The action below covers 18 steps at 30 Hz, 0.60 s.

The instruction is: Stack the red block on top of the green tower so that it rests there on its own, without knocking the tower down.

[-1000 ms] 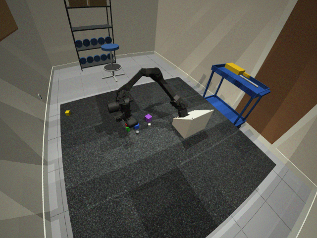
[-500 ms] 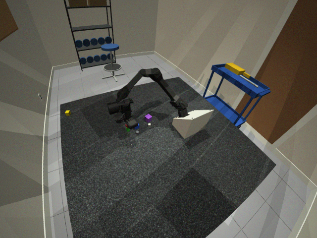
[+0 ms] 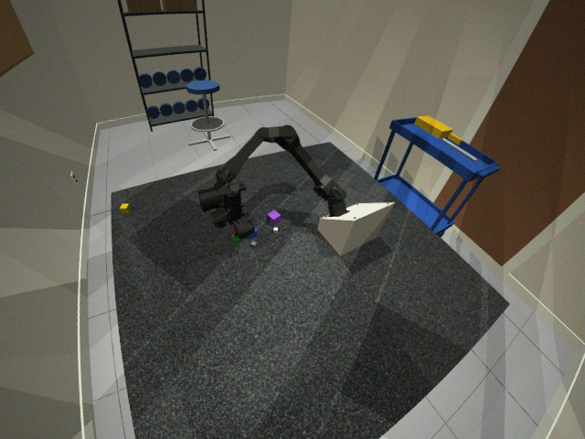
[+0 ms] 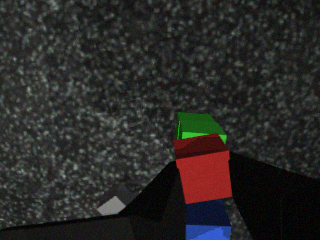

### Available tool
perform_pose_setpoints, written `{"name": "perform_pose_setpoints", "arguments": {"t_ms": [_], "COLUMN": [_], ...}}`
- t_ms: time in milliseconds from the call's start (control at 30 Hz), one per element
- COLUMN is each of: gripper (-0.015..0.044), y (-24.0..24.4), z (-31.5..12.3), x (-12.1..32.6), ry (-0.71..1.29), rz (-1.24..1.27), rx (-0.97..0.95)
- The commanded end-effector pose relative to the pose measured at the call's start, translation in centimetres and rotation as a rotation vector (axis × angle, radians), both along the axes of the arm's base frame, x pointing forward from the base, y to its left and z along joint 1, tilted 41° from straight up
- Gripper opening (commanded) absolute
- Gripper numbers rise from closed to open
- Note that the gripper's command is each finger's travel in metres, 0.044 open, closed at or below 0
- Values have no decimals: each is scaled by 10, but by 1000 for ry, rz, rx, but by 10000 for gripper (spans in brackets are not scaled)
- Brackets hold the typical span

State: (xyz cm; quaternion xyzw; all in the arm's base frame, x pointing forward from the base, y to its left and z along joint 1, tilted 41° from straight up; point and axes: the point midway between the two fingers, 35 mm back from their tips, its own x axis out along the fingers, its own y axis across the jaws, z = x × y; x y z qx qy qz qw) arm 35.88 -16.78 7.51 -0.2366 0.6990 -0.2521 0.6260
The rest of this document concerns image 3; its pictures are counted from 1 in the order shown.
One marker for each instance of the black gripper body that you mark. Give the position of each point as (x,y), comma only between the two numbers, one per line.
(243,227)

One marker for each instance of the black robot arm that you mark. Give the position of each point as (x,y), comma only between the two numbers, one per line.
(285,137)

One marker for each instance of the purple cube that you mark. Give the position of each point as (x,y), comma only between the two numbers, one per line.
(273,218)

